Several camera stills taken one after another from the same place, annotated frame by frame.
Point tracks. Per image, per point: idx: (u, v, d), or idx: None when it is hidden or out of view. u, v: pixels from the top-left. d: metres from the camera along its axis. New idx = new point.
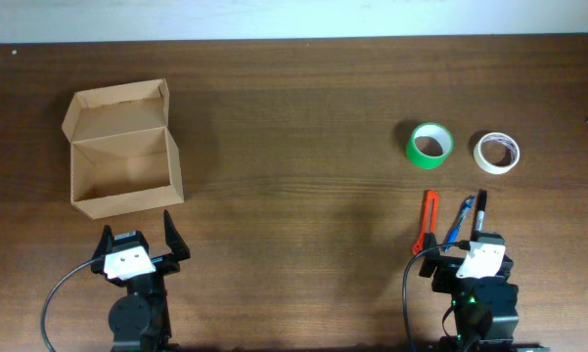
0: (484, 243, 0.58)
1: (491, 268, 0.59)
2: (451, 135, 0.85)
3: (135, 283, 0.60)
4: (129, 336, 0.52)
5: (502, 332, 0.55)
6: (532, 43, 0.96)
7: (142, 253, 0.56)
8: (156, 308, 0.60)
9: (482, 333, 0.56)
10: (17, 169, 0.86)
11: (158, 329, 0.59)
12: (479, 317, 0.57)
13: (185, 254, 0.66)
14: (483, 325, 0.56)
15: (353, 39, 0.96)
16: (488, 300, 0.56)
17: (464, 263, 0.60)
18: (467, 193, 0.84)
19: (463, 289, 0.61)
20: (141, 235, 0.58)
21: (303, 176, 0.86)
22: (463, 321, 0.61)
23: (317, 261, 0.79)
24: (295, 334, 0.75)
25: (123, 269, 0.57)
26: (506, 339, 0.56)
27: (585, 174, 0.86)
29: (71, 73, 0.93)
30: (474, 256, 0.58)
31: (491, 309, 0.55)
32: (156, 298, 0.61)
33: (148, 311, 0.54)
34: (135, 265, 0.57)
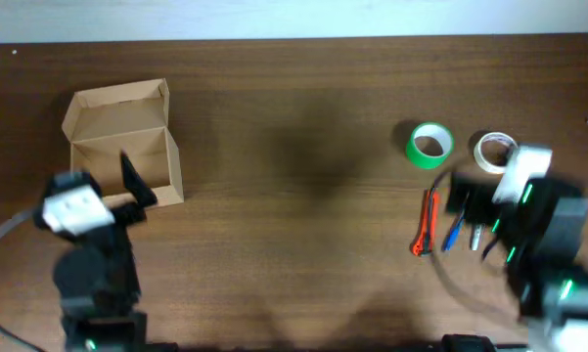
0: (527, 150, 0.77)
1: (539, 168, 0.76)
2: (451, 135, 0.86)
3: (90, 238, 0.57)
4: (75, 294, 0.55)
5: (560, 235, 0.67)
6: (531, 43, 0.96)
7: (90, 196, 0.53)
8: (114, 260, 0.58)
9: (539, 229, 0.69)
10: (18, 168, 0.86)
11: (121, 284, 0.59)
12: (539, 216, 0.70)
13: (151, 198, 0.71)
14: (543, 219, 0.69)
15: (353, 39, 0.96)
16: (550, 199, 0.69)
17: (512, 171, 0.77)
18: (467, 193, 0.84)
19: (511, 203, 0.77)
20: (92, 178, 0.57)
21: (303, 176, 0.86)
22: (521, 226, 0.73)
23: (318, 261, 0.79)
24: (294, 334, 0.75)
25: (69, 217, 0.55)
26: (566, 249, 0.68)
27: (586, 174, 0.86)
29: (70, 72, 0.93)
30: (518, 159, 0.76)
31: (558, 201, 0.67)
32: (116, 251, 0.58)
33: (99, 264, 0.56)
34: (85, 210, 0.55)
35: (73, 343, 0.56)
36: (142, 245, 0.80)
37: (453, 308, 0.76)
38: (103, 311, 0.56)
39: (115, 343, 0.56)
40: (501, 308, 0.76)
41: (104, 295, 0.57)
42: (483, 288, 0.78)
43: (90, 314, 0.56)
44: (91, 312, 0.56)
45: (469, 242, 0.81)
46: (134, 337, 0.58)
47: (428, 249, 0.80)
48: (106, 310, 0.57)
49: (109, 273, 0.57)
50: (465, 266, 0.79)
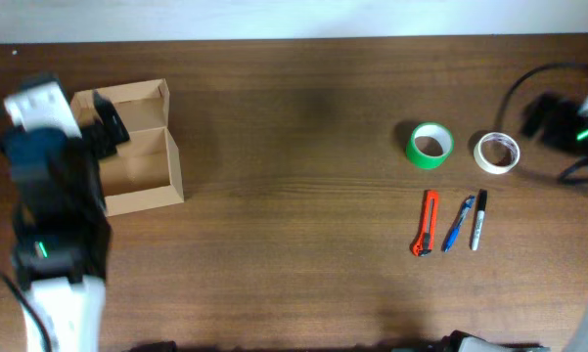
0: None
1: None
2: (451, 135, 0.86)
3: (42, 122, 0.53)
4: (28, 162, 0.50)
5: None
6: (531, 43, 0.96)
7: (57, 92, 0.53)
8: (72, 144, 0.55)
9: None
10: None
11: (79, 172, 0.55)
12: None
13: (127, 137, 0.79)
14: None
15: (353, 39, 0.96)
16: None
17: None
18: (467, 193, 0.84)
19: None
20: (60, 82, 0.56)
21: (303, 176, 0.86)
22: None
23: (318, 261, 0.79)
24: (294, 334, 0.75)
25: (28, 115, 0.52)
26: None
27: (585, 174, 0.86)
29: (70, 72, 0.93)
30: None
31: None
32: (73, 140, 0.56)
33: (51, 137, 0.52)
34: (49, 110, 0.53)
35: (22, 252, 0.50)
36: (142, 245, 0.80)
37: (453, 308, 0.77)
38: (59, 184, 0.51)
39: (69, 247, 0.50)
40: (501, 308, 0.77)
41: (62, 176, 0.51)
42: (483, 288, 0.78)
43: (43, 193, 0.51)
44: (46, 183, 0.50)
45: (469, 241, 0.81)
46: (91, 244, 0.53)
47: (428, 249, 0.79)
48: (60, 183, 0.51)
49: (62, 144, 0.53)
50: (465, 267, 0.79)
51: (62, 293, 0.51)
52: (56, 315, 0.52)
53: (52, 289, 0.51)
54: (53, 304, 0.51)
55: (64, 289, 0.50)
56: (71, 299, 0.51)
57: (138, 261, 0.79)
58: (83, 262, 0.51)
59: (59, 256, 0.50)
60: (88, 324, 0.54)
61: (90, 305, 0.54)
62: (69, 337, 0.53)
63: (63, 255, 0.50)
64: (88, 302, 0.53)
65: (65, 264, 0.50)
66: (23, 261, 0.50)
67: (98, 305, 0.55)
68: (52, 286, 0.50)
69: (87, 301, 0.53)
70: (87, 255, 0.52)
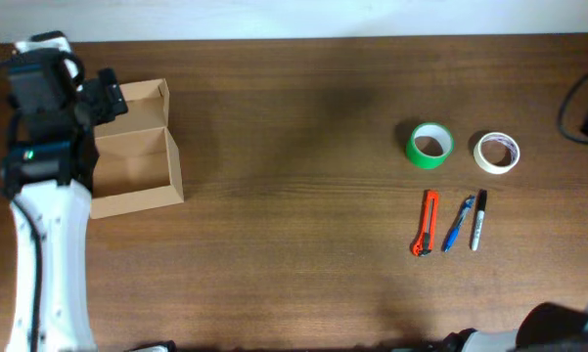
0: None
1: None
2: (451, 135, 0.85)
3: None
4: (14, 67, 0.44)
5: None
6: (532, 43, 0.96)
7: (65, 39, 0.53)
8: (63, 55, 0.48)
9: None
10: None
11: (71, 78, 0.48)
12: None
13: None
14: None
15: (353, 38, 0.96)
16: None
17: None
18: (467, 193, 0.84)
19: None
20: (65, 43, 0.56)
21: (303, 176, 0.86)
22: None
23: (317, 261, 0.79)
24: (294, 334, 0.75)
25: None
26: None
27: (585, 174, 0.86)
29: None
30: None
31: None
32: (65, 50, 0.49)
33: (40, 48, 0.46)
34: None
35: (10, 157, 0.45)
36: (142, 245, 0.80)
37: (453, 308, 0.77)
38: (57, 95, 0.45)
39: (58, 149, 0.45)
40: (501, 308, 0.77)
41: (61, 84, 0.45)
42: (483, 288, 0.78)
43: (37, 101, 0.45)
44: (43, 91, 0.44)
45: (469, 241, 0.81)
46: (81, 153, 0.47)
47: (428, 249, 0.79)
48: (58, 92, 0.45)
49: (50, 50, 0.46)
50: (465, 267, 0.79)
51: (48, 192, 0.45)
52: (43, 210, 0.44)
53: (37, 191, 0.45)
54: (39, 200, 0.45)
55: (48, 188, 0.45)
56: (56, 196, 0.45)
57: (137, 261, 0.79)
58: (72, 167, 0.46)
59: (43, 159, 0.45)
60: (73, 227, 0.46)
61: (76, 203, 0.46)
62: (58, 228, 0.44)
63: (52, 160, 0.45)
64: (73, 201, 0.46)
65: (54, 171, 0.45)
66: (11, 164, 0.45)
67: (82, 214, 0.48)
68: (39, 188, 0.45)
69: (70, 202, 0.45)
70: (77, 164, 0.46)
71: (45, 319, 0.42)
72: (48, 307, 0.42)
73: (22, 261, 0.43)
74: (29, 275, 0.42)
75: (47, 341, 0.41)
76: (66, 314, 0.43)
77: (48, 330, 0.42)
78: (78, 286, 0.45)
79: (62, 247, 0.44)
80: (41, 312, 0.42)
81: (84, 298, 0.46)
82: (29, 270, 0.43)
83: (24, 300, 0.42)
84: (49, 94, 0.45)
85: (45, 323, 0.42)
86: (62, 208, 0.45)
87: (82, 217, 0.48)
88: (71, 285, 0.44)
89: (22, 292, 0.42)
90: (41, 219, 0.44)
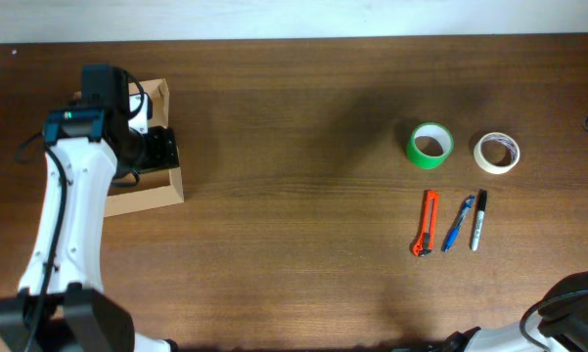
0: None
1: None
2: (451, 135, 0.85)
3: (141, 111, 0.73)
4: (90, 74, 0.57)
5: None
6: (532, 43, 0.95)
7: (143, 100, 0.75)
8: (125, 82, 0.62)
9: None
10: (21, 169, 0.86)
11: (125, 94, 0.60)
12: None
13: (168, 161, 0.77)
14: None
15: (353, 39, 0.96)
16: None
17: None
18: (467, 193, 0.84)
19: None
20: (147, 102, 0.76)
21: (303, 176, 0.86)
22: None
23: (318, 261, 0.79)
24: (294, 334, 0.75)
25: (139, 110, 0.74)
26: None
27: (586, 174, 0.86)
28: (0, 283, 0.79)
29: (71, 72, 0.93)
30: None
31: None
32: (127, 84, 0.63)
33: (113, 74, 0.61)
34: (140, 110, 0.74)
35: (51, 114, 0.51)
36: (142, 245, 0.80)
37: (453, 308, 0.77)
38: (111, 88, 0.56)
39: (93, 112, 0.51)
40: (501, 308, 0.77)
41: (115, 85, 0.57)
42: (483, 288, 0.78)
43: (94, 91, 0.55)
44: (102, 85, 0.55)
45: (469, 241, 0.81)
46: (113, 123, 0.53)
47: (428, 249, 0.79)
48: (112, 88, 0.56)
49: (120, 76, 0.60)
50: (465, 267, 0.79)
51: (79, 144, 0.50)
52: (73, 159, 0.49)
53: (70, 143, 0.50)
54: (70, 151, 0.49)
55: (80, 144, 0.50)
56: (85, 150, 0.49)
57: (137, 261, 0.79)
58: (105, 131, 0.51)
59: (80, 118, 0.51)
60: (98, 181, 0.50)
61: (104, 160, 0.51)
62: (84, 177, 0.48)
63: (88, 119, 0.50)
64: (102, 157, 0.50)
65: (87, 132, 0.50)
66: (50, 120, 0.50)
67: (107, 176, 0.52)
68: (71, 143, 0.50)
69: (97, 159, 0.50)
70: (109, 130, 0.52)
71: (62, 253, 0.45)
72: (65, 243, 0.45)
73: (47, 202, 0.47)
74: (54, 213, 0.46)
75: (61, 273, 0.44)
76: (81, 252, 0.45)
77: (62, 262, 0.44)
78: (94, 236, 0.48)
79: (85, 195, 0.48)
80: (59, 246, 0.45)
81: (96, 246, 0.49)
82: (54, 208, 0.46)
83: (46, 236, 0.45)
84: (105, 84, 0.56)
85: (62, 256, 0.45)
86: (90, 160, 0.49)
87: (106, 177, 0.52)
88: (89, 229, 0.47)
89: (44, 227, 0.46)
90: (70, 167, 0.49)
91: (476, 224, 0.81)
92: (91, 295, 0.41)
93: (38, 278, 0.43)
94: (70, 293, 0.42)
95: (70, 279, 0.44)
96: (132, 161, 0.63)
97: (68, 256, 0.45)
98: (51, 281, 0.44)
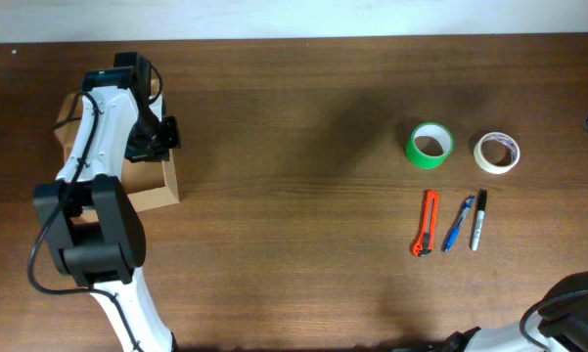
0: None
1: None
2: (451, 135, 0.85)
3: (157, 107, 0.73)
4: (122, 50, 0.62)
5: None
6: (532, 43, 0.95)
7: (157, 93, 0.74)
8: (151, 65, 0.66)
9: None
10: (20, 169, 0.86)
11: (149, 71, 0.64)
12: None
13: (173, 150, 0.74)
14: None
15: (353, 39, 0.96)
16: None
17: None
18: (467, 193, 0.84)
19: None
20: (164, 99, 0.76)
21: (303, 175, 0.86)
22: None
23: (318, 261, 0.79)
24: (294, 334, 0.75)
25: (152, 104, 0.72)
26: None
27: (586, 173, 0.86)
28: (0, 283, 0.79)
29: (70, 71, 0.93)
30: None
31: None
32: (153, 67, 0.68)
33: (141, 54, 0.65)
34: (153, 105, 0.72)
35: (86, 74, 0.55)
36: None
37: (453, 308, 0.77)
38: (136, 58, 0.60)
39: (120, 70, 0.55)
40: (502, 308, 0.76)
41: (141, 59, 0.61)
42: (483, 288, 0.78)
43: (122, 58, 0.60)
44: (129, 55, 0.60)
45: (469, 241, 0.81)
46: (133, 85, 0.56)
47: (428, 249, 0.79)
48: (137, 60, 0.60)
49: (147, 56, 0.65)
50: (465, 267, 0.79)
51: (109, 88, 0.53)
52: (104, 97, 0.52)
53: (102, 88, 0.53)
54: (102, 93, 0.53)
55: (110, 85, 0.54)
56: (114, 89, 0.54)
57: None
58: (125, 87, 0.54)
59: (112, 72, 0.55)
60: (124, 116, 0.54)
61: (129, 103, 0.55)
62: (113, 108, 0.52)
63: (115, 77, 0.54)
64: (126, 102, 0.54)
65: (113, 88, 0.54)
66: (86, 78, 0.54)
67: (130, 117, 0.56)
68: (103, 84, 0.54)
69: (125, 97, 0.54)
70: (133, 87, 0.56)
71: (92, 154, 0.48)
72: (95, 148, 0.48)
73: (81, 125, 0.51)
74: (87, 129, 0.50)
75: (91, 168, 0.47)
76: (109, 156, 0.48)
77: (93, 161, 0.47)
78: (118, 152, 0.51)
79: (115, 120, 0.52)
80: (90, 149, 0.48)
81: (118, 163, 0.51)
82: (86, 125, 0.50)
83: (79, 143, 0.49)
84: (131, 61, 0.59)
85: (92, 157, 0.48)
86: (118, 99, 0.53)
87: (129, 118, 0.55)
88: (115, 145, 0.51)
89: (78, 138, 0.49)
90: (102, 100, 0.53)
91: (476, 224, 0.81)
92: (115, 183, 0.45)
93: (69, 171, 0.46)
94: (97, 180, 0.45)
95: (99, 172, 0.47)
96: (148, 136, 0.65)
97: (98, 157, 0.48)
98: (82, 175, 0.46)
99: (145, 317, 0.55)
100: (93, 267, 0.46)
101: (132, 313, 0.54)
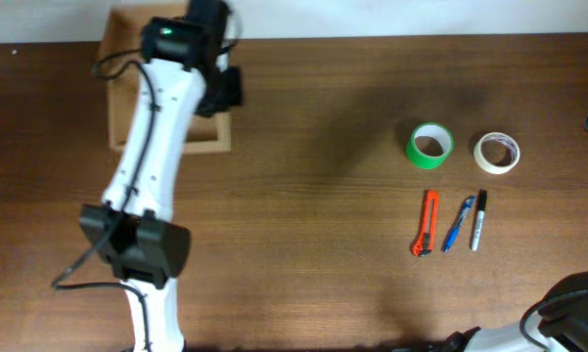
0: None
1: None
2: (451, 135, 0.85)
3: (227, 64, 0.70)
4: None
5: None
6: (533, 43, 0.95)
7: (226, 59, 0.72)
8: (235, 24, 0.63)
9: None
10: (21, 169, 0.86)
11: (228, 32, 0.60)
12: None
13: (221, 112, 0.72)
14: None
15: (353, 39, 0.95)
16: None
17: None
18: (467, 193, 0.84)
19: None
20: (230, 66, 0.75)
21: (304, 175, 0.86)
22: None
23: (318, 261, 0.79)
24: (295, 334, 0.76)
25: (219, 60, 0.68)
26: None
27: (586, 174, 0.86)
28: None
29: (69, 71, 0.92)
30: None
31: None
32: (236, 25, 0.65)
33: None
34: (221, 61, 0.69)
35: (148, 32, 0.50)
36: None
37: (453, 308, 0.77)
38: (215, 10, 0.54)
39: (192, 33, 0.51)
40: (501, 308, 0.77)
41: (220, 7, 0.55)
42: (482, 288, 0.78)
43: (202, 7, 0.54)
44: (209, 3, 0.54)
45: (469, 241, 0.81)
46: (211, 48, 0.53)
47: (428, 249, 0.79)
48: (215, 12, 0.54)
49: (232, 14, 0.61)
50: (465, 267, 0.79)
51: (171, 72, 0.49)
52: (165, 86, 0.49)
53: (162, 66, 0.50)
54: (162, 79, 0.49)
55: (171, 68, 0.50)
56: (176, 77, 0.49)
57: None
58: (197, 53, 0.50)
59: (176, 39, 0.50)
60: (182, 114, 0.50)
61: (192, 95, 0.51)
62: (174, 105, 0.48)
63: (182, 48, 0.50)
64: (192, 86, 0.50)
65: (182, 51, 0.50)
66: (152, 28, 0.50)
67: (189, 110, 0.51)
68: (164, 66, 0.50)
69: (189, 88, 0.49)
70: (197, 59, 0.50)
71: (142, 177, 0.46)
72: (146, 168, 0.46)
73: (137, 122, 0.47)
74: (141, 132, 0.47)
75: (140, 196, 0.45)
76: (159, 182, 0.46)
77: (142, 187, 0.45)
78: (171, 166, 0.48)
79: (173, 122, 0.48)
80: (141, 168, 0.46)
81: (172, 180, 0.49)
82: (141, 130, 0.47)
83: (131, 154, 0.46)
84: (209, 16, 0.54)
85: (142, 181, 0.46)
86: (180, 91, 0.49)
87: (186, 112, 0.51)
88: (164, 163, 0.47)
89: (130, 147, 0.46)
90: (160, 92, 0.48)
91: (476, 224, 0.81)
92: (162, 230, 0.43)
93: (119, 197, 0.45)
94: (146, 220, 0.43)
95: (145, 203, 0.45)
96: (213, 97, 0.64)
97: (148, 181, 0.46)
98: (130, 202, 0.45)
99: (165, 321, 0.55)
100: (133, 266, 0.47)
101: (155, 313, 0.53)
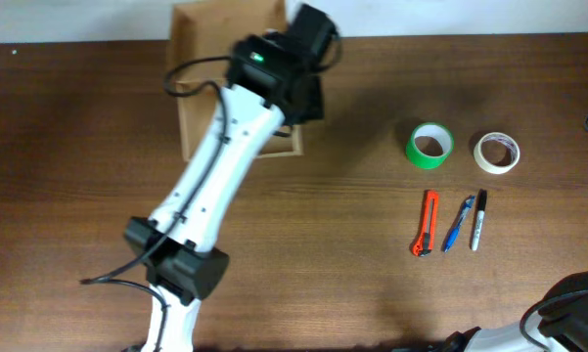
0: None
1: None
2: (451, 136, 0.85)
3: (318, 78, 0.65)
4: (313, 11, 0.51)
5: None
6: (534, 43, 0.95)
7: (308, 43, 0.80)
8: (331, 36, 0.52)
9: None
10: (21, 169, 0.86)
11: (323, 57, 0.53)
12: None
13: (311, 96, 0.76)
14: None
15: (353, 38, 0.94)
16: None
17: None
18: (467, 193, 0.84)
19: None
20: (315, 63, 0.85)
21: (305, 175, 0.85)
22: None
23: (318, 261, 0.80)
24: (295, 334, 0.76)
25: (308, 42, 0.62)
26: None
27: (586, 174, 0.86)
28: None
29: (68, 71, 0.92)
30: None
31: None
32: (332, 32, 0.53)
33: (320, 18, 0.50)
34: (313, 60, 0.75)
35: (239, 52, 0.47)
36: None
37: (452, 308, 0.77)
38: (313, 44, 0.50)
39: (281, 69, 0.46)
40: (501, 308, 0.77)
41: (315, 39, 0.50)
42: (482, 288, 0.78)
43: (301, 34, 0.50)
44: (307, 33, 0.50)
45: (469, 242, 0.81)
46: (301, 80, 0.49)
47: (428, 249, 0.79)
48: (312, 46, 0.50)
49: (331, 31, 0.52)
50: (465, 267, 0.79)
51: (250, 104, 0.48)
52: (240, 118, 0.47)
53: (244, 96, 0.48)
54: (239, 110, 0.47)
55: (252, 100, 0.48)
56: (253, 110, 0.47)
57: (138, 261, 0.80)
58: (283, 90, 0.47)
59: (267, 67, 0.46)
60: (248, 150, 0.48)
61: (267, 130, 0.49)
62: (242, 140, 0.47)
63: (267, 79, 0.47)
64: (268, 124, 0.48)
65: (272, 81, 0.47)
66: (243, 47, 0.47)
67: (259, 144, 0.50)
68: (247, 95, 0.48)
69: (264, 124, 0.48)
70: (279, 94, 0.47)
71: (192, 206, 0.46)
72: (199, 198, 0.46)
73: (203, 148, 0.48)
74: (203, 160, 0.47)
75: (186, 224, 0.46)
76: (208, 215, 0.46)
77: (190, 217, 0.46)
78: (224, 199, 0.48)
79: (239, 157, 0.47)
80: (194, 198, 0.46)
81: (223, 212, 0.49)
82: (203, 158, 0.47)
83: (189, 180, 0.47)
84: (300, 47, 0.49)
85: (191, 211, 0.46)
86: (253, 128, 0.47)
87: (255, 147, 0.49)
88: (217, 198, 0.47)
89: (190, 172, 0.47)
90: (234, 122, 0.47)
91: (476, 224, 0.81)
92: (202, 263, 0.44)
93: (166, 221, 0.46)
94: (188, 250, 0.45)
95: (188, 235, 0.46)
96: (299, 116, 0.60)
97: (197, 212, 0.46)
98: (175, 230, 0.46)
99: (182, 328, 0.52)
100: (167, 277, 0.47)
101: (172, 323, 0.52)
